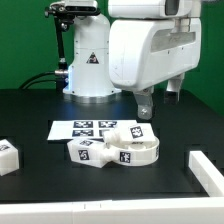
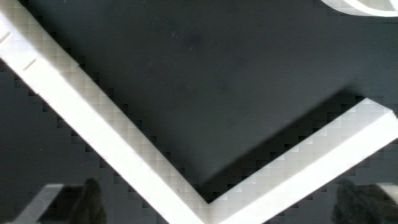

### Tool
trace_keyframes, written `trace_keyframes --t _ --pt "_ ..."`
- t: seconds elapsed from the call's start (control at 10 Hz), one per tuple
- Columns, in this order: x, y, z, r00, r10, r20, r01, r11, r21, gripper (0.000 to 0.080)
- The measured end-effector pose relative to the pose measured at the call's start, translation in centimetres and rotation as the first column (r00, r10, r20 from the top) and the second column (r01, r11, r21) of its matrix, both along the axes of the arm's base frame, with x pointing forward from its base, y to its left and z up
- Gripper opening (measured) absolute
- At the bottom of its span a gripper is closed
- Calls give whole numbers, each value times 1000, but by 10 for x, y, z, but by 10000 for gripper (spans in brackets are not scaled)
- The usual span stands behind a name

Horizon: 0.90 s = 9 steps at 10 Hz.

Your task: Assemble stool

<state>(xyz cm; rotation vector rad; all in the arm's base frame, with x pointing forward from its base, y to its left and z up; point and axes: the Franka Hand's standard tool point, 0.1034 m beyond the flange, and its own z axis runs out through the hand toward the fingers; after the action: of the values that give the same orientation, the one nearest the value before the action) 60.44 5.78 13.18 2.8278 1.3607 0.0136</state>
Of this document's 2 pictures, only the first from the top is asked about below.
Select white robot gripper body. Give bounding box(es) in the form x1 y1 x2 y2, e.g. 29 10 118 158
109 18 201 92

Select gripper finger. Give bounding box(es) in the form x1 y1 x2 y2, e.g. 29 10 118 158
164 73 185 104
134 87 154 120

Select white marker sheet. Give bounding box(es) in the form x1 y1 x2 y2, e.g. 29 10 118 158
48 120 137 141

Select black cables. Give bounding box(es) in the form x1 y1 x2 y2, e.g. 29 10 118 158
18 71 58 90

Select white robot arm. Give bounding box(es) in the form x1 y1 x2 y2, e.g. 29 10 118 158
64 0 201 120

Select black camera on stand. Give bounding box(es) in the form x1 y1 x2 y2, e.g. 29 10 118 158
44 0 100 91

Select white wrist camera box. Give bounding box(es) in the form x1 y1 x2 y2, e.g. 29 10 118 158
108 0 201 19

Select white L-shaped wall fixture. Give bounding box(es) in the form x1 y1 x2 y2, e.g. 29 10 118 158
0 151 224 224

